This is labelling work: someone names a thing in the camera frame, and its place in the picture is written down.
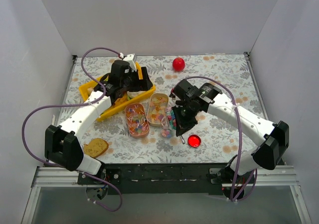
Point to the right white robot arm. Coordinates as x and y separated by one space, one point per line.
271 139

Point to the red jar lid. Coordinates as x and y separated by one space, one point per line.
194 141

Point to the tray of wrapped candies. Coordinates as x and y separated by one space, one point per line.
138 125

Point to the tray of pale jelly candies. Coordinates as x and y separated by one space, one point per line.
157 109

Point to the aluminium frame rail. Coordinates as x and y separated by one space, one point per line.
59 177

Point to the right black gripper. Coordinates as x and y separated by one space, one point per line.
184 113

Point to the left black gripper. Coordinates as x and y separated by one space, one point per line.
140 79

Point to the white cauliflower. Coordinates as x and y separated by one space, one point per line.
132 95

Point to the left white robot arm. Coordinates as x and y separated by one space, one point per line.
62 142

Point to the clear glass jar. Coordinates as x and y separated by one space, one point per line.
168 126

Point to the floral table mat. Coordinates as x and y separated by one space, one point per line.
219 140

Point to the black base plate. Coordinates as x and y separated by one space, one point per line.
165 178

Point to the red apple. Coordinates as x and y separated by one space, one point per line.
178 64

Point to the bread slice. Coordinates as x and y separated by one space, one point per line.
96 147

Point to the yellow plastic basket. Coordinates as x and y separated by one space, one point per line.
120 103

